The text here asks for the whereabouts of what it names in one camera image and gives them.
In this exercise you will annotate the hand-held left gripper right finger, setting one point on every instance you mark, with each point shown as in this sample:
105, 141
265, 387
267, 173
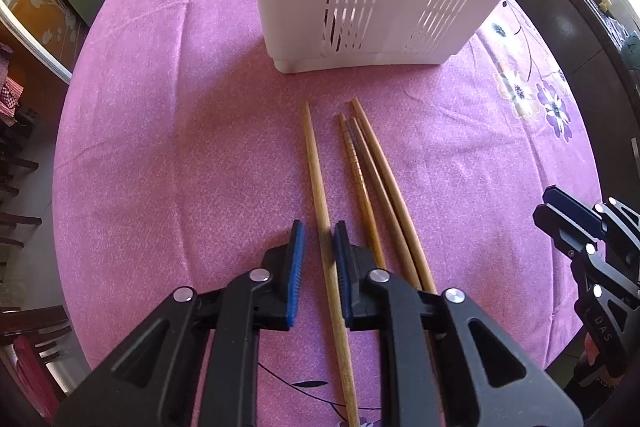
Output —
342, 277

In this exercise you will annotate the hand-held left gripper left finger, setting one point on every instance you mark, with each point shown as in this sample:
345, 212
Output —
296, 277

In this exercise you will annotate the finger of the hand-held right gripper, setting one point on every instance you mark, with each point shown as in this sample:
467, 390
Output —
565, 229
575, 209

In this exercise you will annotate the light wooden chopstick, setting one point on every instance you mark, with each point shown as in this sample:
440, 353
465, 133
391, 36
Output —
317, 187
390, 187

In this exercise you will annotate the person's right hand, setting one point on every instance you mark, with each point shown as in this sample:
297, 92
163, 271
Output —
592, 354

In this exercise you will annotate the dark brown wooden chopstick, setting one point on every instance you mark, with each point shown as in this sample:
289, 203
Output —
377, 192

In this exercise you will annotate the ridged brown wooden chopstick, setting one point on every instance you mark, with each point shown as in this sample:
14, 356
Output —
357, 177

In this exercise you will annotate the green sink base cabinets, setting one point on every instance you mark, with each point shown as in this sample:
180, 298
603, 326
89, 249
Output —
575, 57

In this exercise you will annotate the purple floral tablecloth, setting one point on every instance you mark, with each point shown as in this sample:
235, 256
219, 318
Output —
175, 157

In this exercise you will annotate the red checked apron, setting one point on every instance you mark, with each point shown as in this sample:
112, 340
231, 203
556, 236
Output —
10, 92

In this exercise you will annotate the glass sliding door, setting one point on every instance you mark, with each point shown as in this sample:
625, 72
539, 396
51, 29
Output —
40, 27

